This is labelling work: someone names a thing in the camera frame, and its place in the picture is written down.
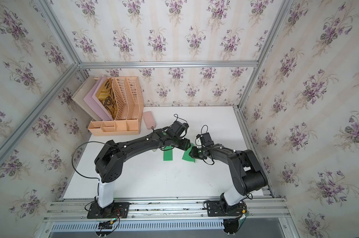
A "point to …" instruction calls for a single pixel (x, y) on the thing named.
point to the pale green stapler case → (153, 150)
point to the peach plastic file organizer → (127, 100)
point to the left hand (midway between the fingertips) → (189, 145)
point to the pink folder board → (91, 99)
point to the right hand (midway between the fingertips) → (192, 154)
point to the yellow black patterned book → (107, 97)
